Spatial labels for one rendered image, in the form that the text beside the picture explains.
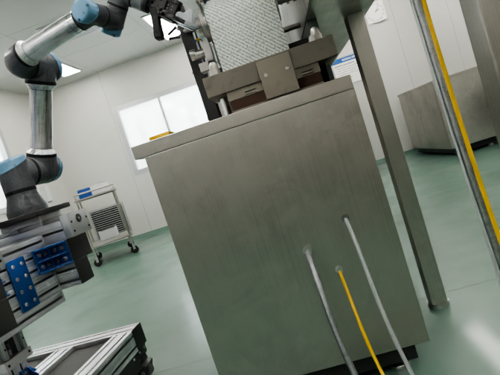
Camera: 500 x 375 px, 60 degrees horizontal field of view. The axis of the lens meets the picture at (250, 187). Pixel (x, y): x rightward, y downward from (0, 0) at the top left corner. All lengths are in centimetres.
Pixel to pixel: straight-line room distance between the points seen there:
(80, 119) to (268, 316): 674
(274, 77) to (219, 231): 48
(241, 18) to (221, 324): 99
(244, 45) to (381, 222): 74
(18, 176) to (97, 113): 587
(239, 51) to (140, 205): 612
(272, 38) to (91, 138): 638
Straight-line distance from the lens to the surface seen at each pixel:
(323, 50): 134
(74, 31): 169
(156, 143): 130
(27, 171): 190
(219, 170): 126
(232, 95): 133
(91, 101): 775
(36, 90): 195
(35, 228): 184
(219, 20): 157
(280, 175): 125
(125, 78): 758
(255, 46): 154
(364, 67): 169
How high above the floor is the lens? 77
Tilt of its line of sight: 4 degrees down
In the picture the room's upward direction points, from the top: 18 degrees counter-clockwise
